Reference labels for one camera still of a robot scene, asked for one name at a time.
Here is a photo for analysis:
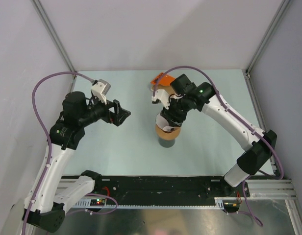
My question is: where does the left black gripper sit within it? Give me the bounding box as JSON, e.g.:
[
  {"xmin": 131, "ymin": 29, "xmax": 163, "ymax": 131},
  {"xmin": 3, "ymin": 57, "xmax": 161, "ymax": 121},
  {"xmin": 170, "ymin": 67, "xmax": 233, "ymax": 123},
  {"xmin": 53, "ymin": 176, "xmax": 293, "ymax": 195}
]
[{"xmin": 78, "ymin": 94, "xmax": 130, "ymax": 127}]

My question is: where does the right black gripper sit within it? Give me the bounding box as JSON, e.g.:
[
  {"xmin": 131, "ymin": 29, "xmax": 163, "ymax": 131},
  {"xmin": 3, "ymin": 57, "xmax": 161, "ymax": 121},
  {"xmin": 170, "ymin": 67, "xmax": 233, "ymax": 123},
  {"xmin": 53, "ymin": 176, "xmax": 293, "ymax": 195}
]
[{"xmin": 161, "ymin": 95, "xmax": 191, "ymax": 128}]

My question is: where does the white paper coffee filter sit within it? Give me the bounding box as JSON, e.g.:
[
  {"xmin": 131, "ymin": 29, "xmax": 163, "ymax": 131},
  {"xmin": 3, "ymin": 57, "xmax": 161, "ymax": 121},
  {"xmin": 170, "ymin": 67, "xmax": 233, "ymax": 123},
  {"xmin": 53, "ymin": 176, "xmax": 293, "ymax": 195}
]
[{"xmin": 157, "ymin": 115, "xmax": 176, "ymax": 133}]

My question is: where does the pink glass dripper cone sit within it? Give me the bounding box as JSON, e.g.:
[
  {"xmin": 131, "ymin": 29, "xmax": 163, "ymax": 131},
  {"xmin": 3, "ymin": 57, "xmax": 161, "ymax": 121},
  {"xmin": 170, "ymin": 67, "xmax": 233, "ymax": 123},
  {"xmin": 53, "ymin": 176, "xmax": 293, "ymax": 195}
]
[{"xmin": 155, "ymin": 115, "xmax": 183, "ymax": 133}]

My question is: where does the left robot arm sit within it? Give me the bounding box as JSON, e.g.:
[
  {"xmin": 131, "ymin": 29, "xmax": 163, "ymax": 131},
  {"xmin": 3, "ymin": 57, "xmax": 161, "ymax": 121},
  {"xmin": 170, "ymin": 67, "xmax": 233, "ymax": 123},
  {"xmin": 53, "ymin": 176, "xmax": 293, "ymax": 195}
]
[{"xmin": 23, "ymin": 92, "xmax": 131, "ymax": 233}]

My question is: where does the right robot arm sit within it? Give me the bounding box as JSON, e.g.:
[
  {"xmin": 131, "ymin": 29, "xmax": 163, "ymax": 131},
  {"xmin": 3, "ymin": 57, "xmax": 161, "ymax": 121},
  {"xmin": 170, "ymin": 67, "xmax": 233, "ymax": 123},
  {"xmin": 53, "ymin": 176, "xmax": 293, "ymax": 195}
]
[{"xmin": 151, "ymin": 74, "xmax": 277, "ymax": 196}]

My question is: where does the glass carafe with coffee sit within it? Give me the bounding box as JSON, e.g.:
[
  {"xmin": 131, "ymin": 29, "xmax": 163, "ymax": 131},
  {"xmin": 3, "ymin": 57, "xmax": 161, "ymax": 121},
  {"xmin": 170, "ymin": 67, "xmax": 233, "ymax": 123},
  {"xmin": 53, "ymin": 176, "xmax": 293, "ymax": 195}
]
[{"xmin": 158, "ymin": 138, "xmax": 176, "ymax": 148}]

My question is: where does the orange coffee filter package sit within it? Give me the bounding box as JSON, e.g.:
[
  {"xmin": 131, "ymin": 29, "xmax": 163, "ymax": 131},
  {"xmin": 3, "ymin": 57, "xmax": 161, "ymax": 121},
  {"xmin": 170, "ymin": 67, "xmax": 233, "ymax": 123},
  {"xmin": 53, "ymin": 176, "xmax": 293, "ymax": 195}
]
[{"xmin": 151, "ymin": 72, "xmax": 175, "ymax": 87}]

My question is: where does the stack of paper filters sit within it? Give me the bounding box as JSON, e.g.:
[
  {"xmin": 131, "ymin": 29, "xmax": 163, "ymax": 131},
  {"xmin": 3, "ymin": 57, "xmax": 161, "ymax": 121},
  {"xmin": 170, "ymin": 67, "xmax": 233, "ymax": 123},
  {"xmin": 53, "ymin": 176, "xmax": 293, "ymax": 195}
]
[{"xmin": 150, "ymin": 84, "xmax": 175, "ymax": 95}]

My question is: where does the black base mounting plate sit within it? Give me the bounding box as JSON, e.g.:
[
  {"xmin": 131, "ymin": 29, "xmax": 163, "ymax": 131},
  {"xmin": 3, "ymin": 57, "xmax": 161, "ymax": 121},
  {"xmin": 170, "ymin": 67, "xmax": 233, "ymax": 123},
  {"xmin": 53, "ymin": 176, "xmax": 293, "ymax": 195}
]
[{"xmin": 81, "ymin": 170, "xmax": 250, "ymax": 205}]

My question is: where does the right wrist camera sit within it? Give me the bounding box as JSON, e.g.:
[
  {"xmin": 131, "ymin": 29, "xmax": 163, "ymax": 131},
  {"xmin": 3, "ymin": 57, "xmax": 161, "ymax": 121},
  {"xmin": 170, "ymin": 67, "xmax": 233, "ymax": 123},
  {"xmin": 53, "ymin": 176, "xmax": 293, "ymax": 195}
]
[{"xmin": 151, "ymin": 89, "xmax": 176, "ymax": 110}]

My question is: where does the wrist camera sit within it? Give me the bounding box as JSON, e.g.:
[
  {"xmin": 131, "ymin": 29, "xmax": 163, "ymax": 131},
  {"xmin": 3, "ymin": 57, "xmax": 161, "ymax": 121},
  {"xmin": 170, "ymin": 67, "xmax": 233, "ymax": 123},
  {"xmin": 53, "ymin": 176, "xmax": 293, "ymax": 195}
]
[
  {"xmin": 151, "ymin": 89, "xmax": 176, "ymax": 110},
  {"xmin": 91, "ymin": 79, "xmax": 111, "ymax": 105}
]

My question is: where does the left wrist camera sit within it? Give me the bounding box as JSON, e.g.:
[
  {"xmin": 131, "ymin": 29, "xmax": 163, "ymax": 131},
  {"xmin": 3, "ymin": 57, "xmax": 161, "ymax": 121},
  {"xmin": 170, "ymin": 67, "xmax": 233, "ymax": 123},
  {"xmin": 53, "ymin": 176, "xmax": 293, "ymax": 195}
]
[{"xmin": 91, "ymin": 79, "xmax": 111, "ymax": 105}]

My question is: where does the grey slotted cable duct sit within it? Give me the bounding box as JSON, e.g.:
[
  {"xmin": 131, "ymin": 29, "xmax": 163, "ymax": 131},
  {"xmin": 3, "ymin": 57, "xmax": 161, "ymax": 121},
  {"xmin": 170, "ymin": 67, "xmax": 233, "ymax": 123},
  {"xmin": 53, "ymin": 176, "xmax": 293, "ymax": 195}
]
[{"xmin": 73, "ymin": 198, "xmax": 224, "ymax": 210}]

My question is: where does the aluminium extrusion rail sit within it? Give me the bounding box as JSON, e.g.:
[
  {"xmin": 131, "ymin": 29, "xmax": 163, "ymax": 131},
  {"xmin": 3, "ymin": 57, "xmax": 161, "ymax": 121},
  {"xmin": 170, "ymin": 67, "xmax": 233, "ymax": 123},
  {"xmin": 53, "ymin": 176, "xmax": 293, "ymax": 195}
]
[{"xmin": 247, "ymin": 180, "xmax": 297, "ymax": 198}]

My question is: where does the left aluminium frame post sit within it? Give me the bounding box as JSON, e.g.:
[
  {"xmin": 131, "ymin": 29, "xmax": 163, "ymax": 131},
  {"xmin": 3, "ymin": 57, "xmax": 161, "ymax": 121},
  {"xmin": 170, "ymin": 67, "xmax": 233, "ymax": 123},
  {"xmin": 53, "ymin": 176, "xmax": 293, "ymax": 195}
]
[{"xmin": 30, "ymin": 0, "xmax": 77, "ymax": 79}]

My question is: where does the aluminium frame post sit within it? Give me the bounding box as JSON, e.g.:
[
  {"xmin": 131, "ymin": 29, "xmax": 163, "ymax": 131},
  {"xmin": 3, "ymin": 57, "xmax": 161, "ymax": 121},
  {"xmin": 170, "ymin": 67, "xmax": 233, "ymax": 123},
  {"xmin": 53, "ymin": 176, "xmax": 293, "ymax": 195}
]
[
  {"xmin": 245, "ymin": 0, "xmax": 293, "ymax": 78},
  {"xmin": 30, "ymin": 0, "xmax": 77, "ymax": 79}
]

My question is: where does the right aluminium frame post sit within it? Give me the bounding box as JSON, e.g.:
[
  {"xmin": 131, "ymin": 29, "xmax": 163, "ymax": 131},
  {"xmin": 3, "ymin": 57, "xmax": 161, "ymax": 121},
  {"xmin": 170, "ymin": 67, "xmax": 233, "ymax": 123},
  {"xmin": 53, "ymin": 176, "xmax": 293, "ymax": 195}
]
[{"xmin": 245, "ymin": 0, "xmax": 293, "ymax": 78}]

